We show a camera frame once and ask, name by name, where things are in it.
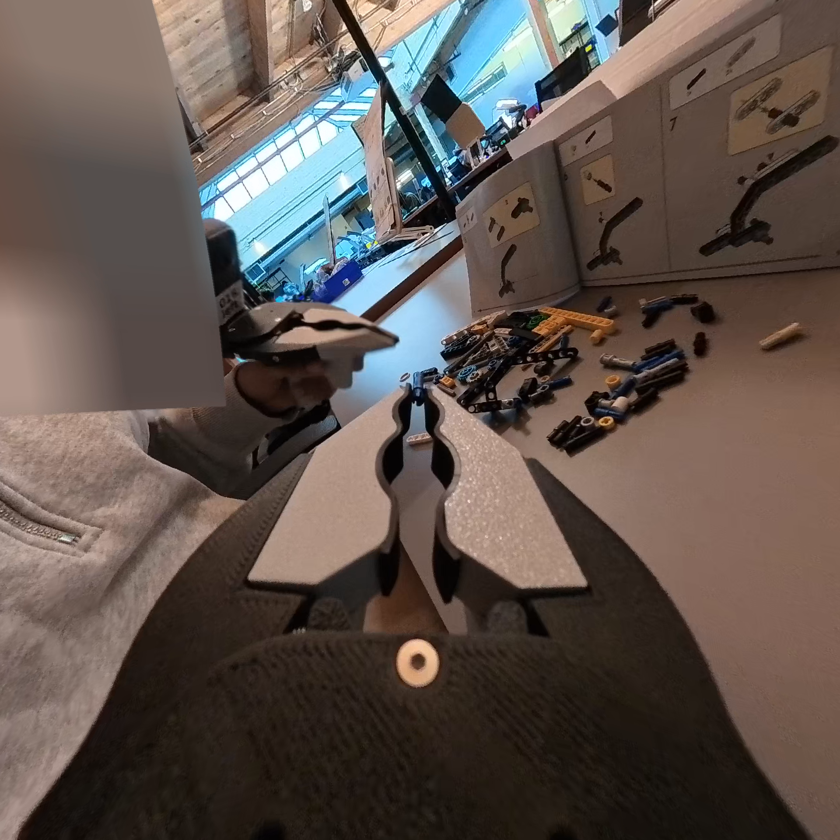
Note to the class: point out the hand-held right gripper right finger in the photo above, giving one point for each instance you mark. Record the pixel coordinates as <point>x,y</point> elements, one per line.
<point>512,525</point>

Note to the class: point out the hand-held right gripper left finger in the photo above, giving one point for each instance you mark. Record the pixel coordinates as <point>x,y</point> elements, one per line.
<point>315,525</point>

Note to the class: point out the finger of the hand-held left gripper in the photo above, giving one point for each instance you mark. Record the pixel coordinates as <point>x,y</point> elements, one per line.
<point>341,344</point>
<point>328,318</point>

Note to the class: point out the blue lego pin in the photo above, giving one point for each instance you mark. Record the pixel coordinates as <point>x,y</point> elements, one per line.
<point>418,392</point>

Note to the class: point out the person's left forearm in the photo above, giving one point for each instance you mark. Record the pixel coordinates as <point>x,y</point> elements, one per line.
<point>197,446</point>

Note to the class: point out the white thin lego beam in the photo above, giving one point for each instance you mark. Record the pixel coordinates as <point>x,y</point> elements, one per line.
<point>418,438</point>

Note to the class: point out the pile of lego pieces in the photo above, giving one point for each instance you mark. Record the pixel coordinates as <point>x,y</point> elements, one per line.
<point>512,367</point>

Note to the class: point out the lego instruction booklet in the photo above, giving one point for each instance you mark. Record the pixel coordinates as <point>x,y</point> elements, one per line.
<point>656,216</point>

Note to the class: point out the person's left hand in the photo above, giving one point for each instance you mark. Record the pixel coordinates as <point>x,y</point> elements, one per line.
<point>308,386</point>

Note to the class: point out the blue plastic bin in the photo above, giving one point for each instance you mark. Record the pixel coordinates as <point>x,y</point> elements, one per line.
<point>341,281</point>

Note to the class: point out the plywood board stand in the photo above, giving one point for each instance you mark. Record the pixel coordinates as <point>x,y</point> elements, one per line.
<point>382,184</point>

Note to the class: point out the grey sweatshirt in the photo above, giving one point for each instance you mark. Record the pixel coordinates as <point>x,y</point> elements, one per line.
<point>98,590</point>

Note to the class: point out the black and white panel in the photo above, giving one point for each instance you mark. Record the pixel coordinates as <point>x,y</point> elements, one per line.
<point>456,115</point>

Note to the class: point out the black pole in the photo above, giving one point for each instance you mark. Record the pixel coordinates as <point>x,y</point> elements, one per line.
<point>357,33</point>

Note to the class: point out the black computer monitor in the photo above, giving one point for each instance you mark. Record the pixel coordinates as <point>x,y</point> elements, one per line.
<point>564,77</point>

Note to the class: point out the white cardboard box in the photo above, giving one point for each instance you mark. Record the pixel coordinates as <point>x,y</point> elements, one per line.
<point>590,98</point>

